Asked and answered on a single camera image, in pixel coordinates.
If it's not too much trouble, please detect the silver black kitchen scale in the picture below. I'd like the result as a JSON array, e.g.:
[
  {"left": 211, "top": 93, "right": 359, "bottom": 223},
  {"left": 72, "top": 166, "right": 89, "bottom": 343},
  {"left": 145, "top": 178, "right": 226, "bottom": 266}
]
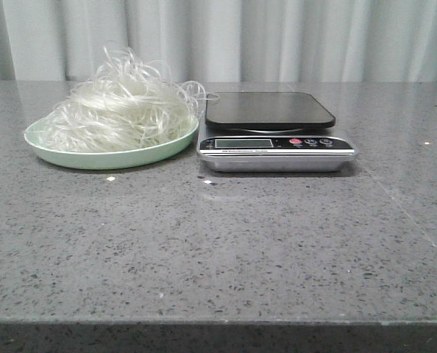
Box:
[{"left": 196, "top": 92, "right": 358, "bottom": 173}]

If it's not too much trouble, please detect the light green plate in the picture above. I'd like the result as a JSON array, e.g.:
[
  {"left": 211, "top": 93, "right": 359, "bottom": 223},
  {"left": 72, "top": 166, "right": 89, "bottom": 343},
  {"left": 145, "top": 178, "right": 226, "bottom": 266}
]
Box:
[{"left": 24, "top": 119, "right": 200, "bottom": 170}]

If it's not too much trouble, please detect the white vermicelli noodle bundle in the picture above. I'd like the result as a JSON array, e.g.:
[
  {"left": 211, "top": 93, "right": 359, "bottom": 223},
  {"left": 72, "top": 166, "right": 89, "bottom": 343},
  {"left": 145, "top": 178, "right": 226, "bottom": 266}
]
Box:
[{"left": 26, "top": 48, "right": 218, "bottom": 153}]

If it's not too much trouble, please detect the white pleated curtain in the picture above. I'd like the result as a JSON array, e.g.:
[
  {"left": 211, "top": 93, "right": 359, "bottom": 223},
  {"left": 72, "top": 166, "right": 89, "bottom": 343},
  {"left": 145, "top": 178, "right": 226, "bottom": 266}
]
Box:
[{"left": 0, "top": 1, "right": 437, "bottom": 82}]

